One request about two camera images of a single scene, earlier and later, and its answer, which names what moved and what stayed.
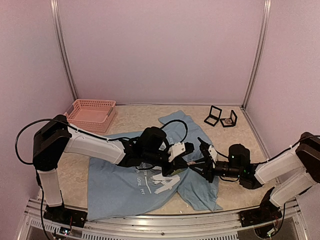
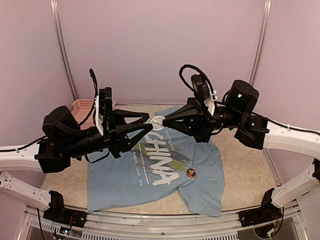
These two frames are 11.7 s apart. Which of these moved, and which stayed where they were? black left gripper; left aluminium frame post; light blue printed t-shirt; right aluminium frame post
Moved: black left gripper; light blue printed t-shirt
Stayed: right aluminium frame post; left aluminium frame post
